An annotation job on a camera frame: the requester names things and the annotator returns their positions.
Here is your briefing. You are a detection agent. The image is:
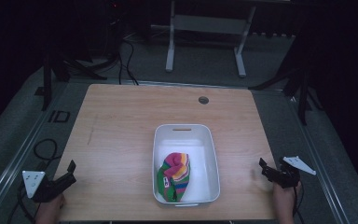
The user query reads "black metal stand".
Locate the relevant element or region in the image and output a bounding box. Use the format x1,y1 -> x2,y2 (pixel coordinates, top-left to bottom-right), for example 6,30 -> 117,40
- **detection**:
249,31 -> 324,126
34,31 -> 122,112

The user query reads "metal floor rail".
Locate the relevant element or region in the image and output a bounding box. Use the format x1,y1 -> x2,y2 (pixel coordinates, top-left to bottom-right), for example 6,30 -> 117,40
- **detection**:
0,81 -> 73,224
287,92 -> 355,224

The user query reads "person's left hand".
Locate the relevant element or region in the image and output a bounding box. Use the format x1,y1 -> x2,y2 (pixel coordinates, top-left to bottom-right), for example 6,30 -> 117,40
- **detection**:
34,192 -> 66,224

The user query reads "person's right hand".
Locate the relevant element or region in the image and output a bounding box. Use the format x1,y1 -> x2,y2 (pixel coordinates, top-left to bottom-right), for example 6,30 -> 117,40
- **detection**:
271,181 -> 303,224

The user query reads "white metal table frame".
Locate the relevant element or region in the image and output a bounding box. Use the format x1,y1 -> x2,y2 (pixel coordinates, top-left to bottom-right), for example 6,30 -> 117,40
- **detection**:
150,0 -> 292,78

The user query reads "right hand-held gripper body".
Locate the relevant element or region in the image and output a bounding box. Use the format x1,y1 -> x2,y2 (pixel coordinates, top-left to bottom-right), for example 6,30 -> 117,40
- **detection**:
272,155 -> 318,189

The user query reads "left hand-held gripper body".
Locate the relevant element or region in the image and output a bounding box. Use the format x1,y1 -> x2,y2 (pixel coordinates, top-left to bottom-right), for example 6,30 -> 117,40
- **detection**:
21,170 -> 63,203

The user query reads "white plastic bin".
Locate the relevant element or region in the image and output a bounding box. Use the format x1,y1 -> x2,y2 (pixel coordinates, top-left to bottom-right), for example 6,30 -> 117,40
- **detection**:
151,123 -> 221,207

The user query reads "colourful striped sock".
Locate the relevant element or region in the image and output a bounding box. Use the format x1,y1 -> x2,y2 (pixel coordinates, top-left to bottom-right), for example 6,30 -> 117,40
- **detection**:
156,151 -> 191,203

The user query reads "black cable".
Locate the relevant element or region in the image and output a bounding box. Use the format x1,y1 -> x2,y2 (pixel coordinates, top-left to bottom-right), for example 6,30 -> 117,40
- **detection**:
117,39 -> 140,86
292,180 -> 306,224
7,137 -> 61,224

